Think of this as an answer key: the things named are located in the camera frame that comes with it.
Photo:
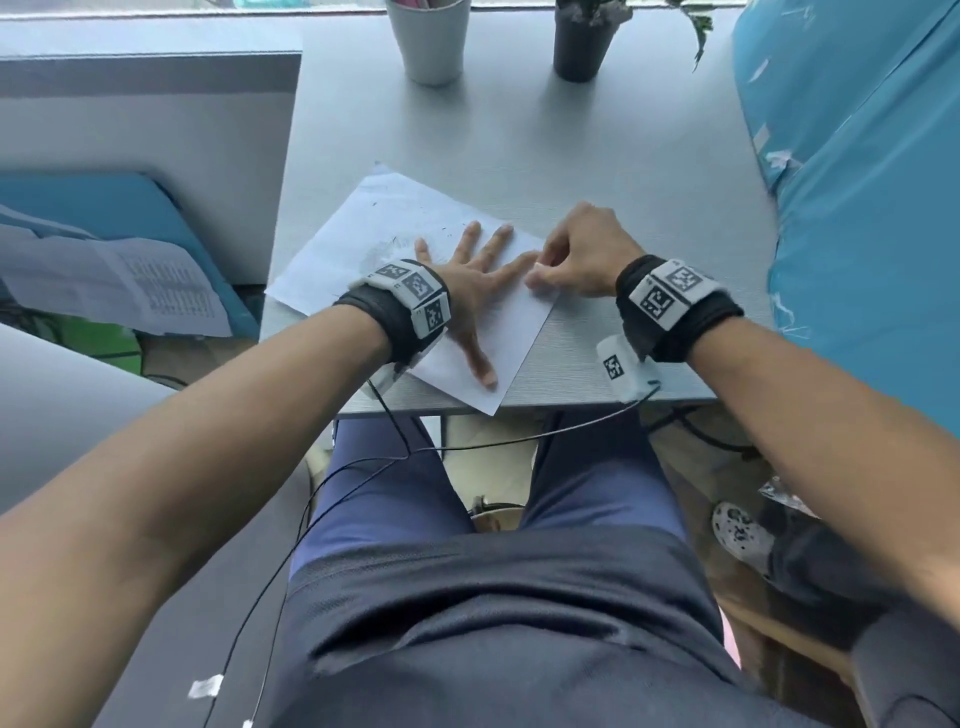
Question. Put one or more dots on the person's right hand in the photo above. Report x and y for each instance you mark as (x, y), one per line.
(592, 251)

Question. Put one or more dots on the person's left hand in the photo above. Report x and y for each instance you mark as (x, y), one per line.
(465, 289)

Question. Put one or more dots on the person's left middle finger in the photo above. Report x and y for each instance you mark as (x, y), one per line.
(499, 241)

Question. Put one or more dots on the person's left thumb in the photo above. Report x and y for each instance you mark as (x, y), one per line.
(480, 360)

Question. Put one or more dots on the person's left little finger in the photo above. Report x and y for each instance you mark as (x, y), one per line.
(424, 252)

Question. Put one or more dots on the person's right fingers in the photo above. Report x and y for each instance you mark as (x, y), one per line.
(544, 274)

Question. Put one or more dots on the white paper sheet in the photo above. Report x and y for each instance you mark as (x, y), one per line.
(375, 240)

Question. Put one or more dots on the person's right forearm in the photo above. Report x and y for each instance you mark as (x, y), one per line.
(840, 442)

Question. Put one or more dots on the person's left forearm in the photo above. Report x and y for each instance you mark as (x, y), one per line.
(172, 480)

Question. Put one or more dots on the person's blue trousers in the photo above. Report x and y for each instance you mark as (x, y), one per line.
(592, 480)

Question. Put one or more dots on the white cup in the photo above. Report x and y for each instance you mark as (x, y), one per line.
(429, 41)

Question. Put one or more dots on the black plant pot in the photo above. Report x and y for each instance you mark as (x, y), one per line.
(581, 45)

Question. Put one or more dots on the person's dark shirt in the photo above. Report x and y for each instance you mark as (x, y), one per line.
(495, 630)

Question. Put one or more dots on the blue folder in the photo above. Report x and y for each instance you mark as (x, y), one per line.
(150, 210)

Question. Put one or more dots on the green plant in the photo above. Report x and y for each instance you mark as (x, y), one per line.
(701, 26)

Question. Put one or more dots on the grey partition panel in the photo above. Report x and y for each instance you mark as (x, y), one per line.
(150, 135)

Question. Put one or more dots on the printed paper sheet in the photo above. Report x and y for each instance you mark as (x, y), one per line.
(120, 281)

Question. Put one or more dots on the white patterned shoe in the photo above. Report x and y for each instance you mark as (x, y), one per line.
(741, 529)

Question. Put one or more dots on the white curved chair armrest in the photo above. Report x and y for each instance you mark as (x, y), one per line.
(60, 405)

